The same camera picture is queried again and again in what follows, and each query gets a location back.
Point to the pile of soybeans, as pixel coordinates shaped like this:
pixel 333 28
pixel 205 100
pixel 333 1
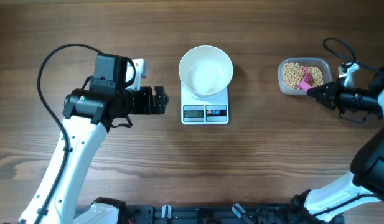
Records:
pixel 292 75

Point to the white bowl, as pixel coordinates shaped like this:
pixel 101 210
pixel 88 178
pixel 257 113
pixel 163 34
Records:
pixel 205 71

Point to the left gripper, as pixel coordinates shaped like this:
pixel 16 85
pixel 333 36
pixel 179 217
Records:
pixel 146 107

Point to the pink plastic scoop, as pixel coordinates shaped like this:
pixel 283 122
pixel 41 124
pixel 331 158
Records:
pixel 304 84

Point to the white digital kitchen scale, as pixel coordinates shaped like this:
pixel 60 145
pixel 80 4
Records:
pixel 213 110

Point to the clear plastic container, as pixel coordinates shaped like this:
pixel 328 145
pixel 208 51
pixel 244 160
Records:
pixel 305 61

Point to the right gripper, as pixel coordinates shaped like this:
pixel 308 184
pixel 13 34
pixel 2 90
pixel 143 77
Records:
pixel 332 96

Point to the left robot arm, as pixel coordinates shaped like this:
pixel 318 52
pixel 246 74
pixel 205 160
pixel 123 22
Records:
pixel 114 91

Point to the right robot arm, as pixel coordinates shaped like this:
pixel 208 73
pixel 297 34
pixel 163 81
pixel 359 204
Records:
pixel 364 182

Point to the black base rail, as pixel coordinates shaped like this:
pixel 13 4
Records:
pixel 260 214

